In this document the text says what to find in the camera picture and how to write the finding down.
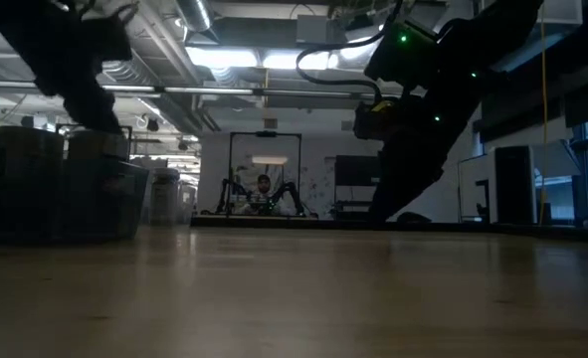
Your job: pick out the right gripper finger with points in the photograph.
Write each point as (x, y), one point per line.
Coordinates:
(398, 184)

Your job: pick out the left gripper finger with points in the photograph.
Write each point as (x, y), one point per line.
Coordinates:
(94, 114)

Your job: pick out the brown-lid spice jar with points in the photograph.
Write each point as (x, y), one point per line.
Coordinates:
(27, 149)
(97, 145)

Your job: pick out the white-lid spice jar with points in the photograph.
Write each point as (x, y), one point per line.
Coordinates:
(165, 196)

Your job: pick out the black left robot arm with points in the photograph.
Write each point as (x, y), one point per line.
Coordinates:
(5, 12)

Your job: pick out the black background robot arm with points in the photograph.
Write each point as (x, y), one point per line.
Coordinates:
(226, 194)
(293, 191)

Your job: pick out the black monitor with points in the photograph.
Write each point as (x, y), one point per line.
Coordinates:
(355, 171)

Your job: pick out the smoked grey plastic bin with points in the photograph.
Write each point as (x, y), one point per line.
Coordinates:
(119, 199)

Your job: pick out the grey ceiling pipe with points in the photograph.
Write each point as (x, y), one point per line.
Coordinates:
(209, 91)

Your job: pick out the black tower cabinet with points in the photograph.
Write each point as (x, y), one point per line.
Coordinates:
(515, 184)

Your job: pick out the clear plastic bin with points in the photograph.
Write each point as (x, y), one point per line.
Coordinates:
(189, 209)

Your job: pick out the person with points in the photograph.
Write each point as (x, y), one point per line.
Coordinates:
(263, 186)

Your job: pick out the ceiling light panel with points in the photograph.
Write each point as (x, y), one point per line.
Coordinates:
(224, 58)

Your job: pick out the black metal table frame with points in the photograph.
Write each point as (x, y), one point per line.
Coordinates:
(323, 224)

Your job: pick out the silver ventilation duct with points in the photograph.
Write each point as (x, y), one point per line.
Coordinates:
(196, 15)

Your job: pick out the black background rig frame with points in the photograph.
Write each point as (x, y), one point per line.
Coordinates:
(266, 133)

